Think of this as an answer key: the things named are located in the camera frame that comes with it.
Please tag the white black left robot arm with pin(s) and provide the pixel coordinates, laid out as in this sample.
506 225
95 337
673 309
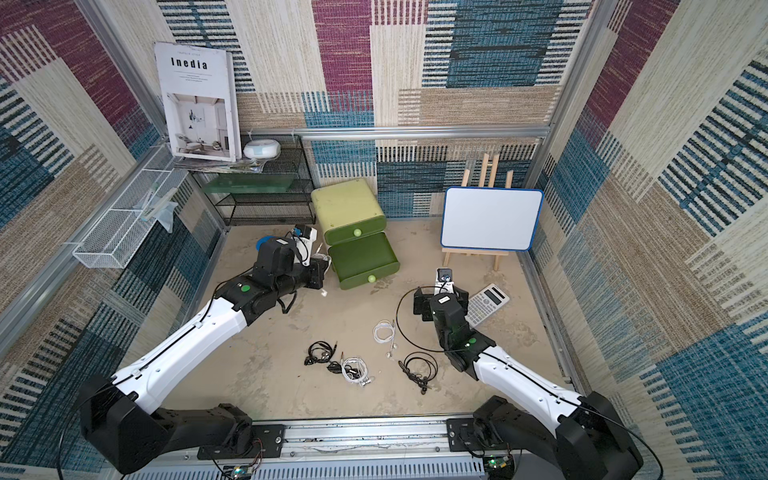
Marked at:
122 416

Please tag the black wire shelf rack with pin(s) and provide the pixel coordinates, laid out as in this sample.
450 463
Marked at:
272 192

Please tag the white earphones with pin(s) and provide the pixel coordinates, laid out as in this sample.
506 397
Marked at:
355 371
384 333

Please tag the grey calculator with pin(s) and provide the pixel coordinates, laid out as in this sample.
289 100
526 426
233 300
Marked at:
485 304

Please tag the black earphones right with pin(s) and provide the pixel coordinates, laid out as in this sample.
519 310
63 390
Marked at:
421 368

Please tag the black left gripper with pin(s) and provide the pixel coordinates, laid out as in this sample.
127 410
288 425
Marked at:
317 268

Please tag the black braided earphones left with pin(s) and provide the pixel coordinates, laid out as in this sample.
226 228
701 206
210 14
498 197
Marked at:
322 352

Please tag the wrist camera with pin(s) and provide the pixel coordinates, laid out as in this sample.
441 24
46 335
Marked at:
304 236
444 281

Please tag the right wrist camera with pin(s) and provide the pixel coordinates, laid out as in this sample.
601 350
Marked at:
444 281

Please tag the white earphones left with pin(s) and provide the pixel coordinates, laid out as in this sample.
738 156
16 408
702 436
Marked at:
355 371

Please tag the Inedia magazine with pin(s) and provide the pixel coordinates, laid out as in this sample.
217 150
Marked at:
197 88

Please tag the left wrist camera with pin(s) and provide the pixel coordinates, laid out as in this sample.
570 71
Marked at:
304 236

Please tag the white wire basket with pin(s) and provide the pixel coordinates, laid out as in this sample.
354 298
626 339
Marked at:
144 202

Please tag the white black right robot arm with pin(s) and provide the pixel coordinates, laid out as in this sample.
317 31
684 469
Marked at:
581 435

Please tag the white oval device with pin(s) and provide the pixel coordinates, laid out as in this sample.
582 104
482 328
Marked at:
262 149

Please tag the blue framed whiteboard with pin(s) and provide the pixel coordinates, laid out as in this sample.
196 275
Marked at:
525 205

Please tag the clear pencil tub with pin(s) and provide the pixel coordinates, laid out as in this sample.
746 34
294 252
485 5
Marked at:
268 244

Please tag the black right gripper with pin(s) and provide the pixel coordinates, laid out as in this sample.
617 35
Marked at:
441 298

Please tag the green drawer cabinet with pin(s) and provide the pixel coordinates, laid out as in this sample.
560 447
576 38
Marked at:
353 227

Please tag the white earphones right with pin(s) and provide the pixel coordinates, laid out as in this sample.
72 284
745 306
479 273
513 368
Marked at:
384 333

